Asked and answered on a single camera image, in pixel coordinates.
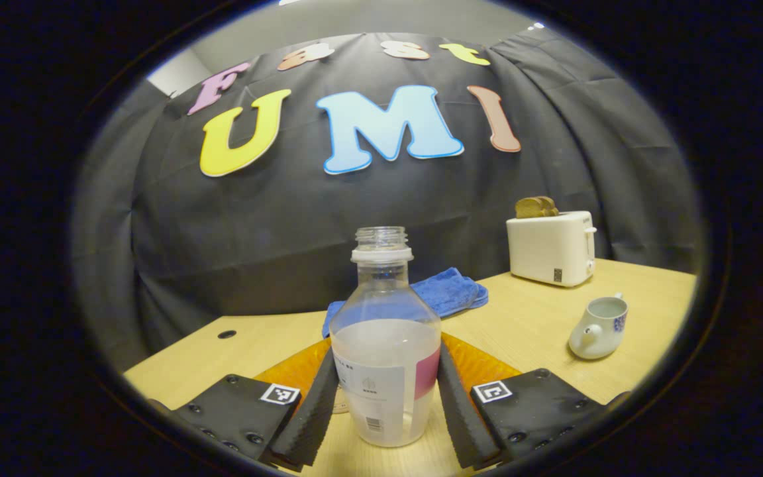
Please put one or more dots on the white blue-flowered teacup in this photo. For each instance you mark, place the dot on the white blue-flowered teacup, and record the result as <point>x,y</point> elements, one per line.
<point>593,338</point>

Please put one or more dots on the folded blue towel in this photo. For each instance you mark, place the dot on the folded blue towel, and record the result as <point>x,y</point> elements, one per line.
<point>444,291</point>

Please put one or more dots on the brown bread slice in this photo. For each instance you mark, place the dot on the brown bread slice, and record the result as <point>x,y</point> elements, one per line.
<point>549,206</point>
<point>527,207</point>

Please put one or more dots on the white toaster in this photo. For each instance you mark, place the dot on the white toaster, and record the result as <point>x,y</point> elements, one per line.
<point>550,248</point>

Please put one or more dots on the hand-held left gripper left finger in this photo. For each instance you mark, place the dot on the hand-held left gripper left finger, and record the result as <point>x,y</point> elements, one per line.
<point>312,411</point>

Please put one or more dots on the round beige coaster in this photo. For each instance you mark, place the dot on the round beige coaster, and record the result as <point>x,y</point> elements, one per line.
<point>342,405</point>

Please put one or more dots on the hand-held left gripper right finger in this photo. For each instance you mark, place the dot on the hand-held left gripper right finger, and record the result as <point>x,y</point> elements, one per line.
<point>461,411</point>

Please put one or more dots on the clear plastic water bottle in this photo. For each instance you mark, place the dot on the clear plastic water bottle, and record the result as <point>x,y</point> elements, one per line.
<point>385,358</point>

